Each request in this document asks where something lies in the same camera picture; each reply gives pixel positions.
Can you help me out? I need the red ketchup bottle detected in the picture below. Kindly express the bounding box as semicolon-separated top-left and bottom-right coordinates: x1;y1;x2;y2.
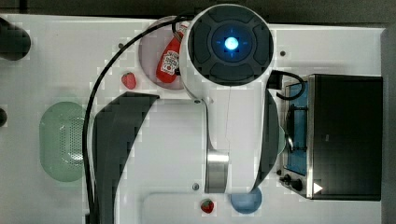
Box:
156;37;181;84

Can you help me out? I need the black toaster oven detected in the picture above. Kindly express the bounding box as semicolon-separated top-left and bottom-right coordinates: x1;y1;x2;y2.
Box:
276;74;383;201

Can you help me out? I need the small black cylinder post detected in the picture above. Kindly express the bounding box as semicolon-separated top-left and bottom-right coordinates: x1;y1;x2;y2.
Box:
0;108;7;127

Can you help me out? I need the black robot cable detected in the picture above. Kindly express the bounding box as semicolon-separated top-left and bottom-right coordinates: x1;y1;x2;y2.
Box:
81;13;194;224

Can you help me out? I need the green plastic strainer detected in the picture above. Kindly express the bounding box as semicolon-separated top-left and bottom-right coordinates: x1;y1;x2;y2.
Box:
39;102;85;182

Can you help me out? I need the red strawberry near plate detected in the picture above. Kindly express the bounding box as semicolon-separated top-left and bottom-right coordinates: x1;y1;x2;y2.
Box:
121;72;136;90

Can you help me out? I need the red strawberry near bowl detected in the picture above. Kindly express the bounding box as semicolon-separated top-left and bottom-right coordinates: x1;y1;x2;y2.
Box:
201;199;215;214

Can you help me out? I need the grey oval plate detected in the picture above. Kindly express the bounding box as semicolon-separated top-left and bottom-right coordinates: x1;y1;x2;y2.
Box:
138;25;183;91

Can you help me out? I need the blue bowl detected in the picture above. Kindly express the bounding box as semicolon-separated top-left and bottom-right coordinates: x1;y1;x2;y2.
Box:
230;188;262;215

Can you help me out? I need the green cup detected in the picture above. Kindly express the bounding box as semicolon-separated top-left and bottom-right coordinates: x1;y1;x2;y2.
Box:
277;126;286;155

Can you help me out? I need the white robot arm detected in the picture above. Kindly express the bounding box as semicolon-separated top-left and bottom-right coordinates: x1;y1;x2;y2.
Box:
92;4;276;224

